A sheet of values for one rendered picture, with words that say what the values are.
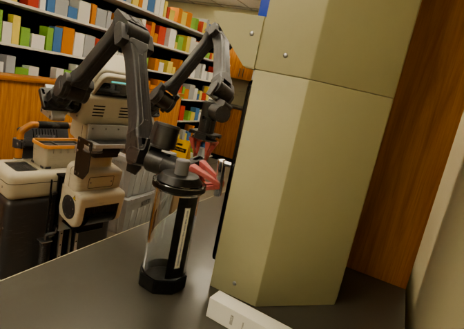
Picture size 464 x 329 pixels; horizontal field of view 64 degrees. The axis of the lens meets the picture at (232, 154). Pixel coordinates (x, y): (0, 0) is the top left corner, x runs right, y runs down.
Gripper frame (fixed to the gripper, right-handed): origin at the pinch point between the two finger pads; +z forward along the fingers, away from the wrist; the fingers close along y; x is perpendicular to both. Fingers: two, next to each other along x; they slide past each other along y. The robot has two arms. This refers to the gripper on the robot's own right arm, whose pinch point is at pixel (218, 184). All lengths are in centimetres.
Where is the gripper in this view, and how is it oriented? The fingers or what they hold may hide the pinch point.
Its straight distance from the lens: 84.9
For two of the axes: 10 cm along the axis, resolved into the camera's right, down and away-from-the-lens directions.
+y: 4.5, -2.1, 8.7
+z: 8.8, 2.8, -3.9
